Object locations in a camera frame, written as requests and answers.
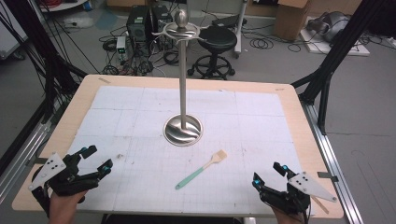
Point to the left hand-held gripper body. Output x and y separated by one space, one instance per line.
49 168

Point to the brown cardboard box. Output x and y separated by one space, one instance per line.
291 18

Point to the white grid mat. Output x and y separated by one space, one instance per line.
218 174

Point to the small grey power supply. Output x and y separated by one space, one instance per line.
121 46

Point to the thin wooden stick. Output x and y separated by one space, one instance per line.
320 205

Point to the silver metal utensil stand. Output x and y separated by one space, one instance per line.
183 93

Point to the aluminium rail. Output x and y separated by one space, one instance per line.
334 168
21 155

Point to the black round stool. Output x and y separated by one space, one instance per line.
217 39

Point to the grey and black bag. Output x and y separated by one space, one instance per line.
331 25

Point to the white metal stand post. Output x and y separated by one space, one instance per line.
241 28

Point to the black computer tower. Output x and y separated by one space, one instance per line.
137 23
161 17

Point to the grey metal bracket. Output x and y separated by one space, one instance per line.
38 160
327 176

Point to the black metal frame stand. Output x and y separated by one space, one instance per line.
330 62
46 71

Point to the person's right hand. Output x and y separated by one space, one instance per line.
288 217

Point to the person's left hand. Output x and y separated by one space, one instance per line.
63 207

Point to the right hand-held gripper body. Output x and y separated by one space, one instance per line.
299 189

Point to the white flat board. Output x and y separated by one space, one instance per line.
351 48

